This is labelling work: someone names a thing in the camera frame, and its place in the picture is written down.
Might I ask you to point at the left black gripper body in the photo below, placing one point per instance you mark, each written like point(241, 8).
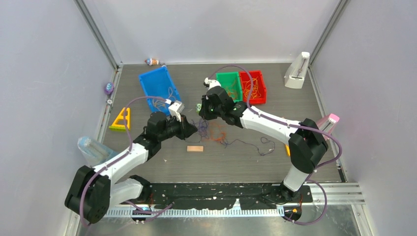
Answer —
point(172, 129)

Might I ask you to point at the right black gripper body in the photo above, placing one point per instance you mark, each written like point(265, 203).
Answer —
point(219, 112)

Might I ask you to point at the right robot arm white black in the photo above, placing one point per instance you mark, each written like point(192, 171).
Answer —
point(305, 141)

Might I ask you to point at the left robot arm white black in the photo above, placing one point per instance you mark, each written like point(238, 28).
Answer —
point(96, 189)

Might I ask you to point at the green monster toy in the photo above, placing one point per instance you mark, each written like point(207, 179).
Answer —
point(198, 107)

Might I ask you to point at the small wooden block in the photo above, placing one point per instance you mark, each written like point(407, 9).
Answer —
point(195, 149)

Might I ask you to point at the green plastic bin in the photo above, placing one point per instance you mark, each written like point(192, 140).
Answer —
point(230, 81)

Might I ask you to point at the red plastic bin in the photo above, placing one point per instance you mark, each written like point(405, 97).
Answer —
point(259, 91)

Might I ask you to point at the yellow triangle block left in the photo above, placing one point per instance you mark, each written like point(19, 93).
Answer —
point(122, 121)

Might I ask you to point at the yellow triangle block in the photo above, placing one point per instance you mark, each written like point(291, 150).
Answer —
point(122, 121)
point(287, 149)

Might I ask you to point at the blue plastic bin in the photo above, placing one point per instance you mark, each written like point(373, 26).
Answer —
point(158, 83)

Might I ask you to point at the purple round toy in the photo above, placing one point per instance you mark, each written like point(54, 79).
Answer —
point(109, 88)

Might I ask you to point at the small figurine toy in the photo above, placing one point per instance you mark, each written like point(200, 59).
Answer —
point(151, 61)

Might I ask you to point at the clear plastic container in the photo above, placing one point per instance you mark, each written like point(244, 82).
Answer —
point(94, 152)

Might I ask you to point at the yellow triangle block right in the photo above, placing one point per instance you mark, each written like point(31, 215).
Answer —
point(287, 149)

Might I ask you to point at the white metronome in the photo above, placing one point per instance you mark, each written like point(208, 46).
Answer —
point(296, 73)

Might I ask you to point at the pink metronome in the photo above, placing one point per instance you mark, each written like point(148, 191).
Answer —
point(328, 123)

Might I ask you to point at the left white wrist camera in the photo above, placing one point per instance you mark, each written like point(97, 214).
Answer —
point(175, 108)

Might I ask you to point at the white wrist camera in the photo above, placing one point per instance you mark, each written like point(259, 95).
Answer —
point(175, 108)
point(211, 83)

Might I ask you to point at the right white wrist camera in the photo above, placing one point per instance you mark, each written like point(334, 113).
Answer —
point(211, 83)

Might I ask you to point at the aluminium rail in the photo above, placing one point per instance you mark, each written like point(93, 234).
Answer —
point(198, 200)

